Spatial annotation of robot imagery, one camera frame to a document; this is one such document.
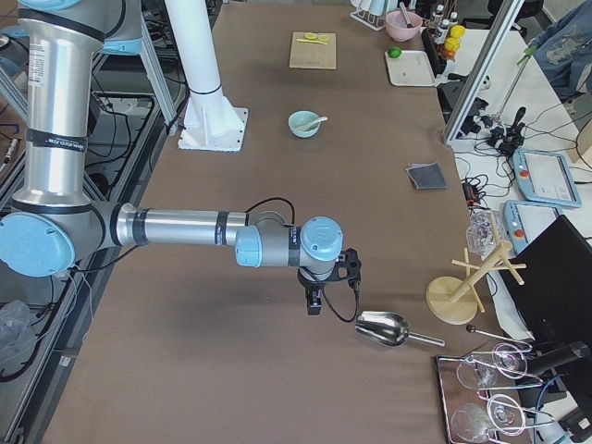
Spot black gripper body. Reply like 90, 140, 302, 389
297, 248, 362, 291

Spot white ceramic spoon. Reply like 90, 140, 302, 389
295, 117, 328, 131

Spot light green bowl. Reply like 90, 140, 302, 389
288, 110, 320, 138

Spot pink ice bowl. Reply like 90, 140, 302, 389
385, 10, 423, 42

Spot metal scoop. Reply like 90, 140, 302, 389
355, 311, 446, 347

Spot wooden stand with round base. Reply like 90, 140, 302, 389
425, 214, 526, 325

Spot grey folded cloth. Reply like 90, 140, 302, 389
406, 163, 448, 191

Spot cream rabbit tray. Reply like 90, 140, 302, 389
384, 50, 435, 87

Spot black monitor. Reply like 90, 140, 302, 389
511, 216, 591, 344

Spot blue teach pendant tablet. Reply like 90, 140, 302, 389
512, 149, 582, 208

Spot bamboo cutting board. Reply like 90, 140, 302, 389
289, 31, 337, 70

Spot yellow plastic knife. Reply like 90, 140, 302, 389
295, 38, 328, 45

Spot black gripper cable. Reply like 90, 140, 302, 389
318, 277, 362, 324

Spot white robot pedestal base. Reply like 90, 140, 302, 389
166, 0, 249, 153

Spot white wire cup rack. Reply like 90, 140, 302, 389
350, 8, 385, 31

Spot aluminium frame post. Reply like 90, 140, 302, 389
442, 0, 524, 147

